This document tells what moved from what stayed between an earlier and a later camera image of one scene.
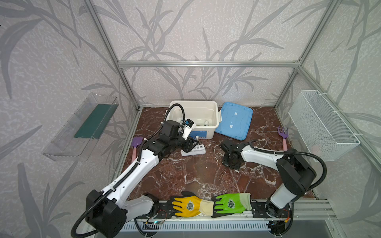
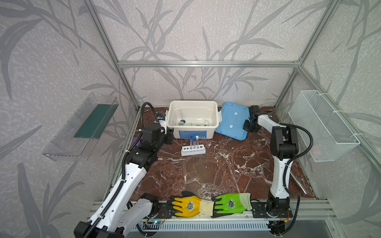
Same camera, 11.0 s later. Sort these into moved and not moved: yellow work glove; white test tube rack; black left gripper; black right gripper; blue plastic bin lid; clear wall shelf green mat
Moved: black right gripper; black left gripper
Not moved: clear wall shelf green mat; blue plastic bin lid; yellow work glove; white test tube rack
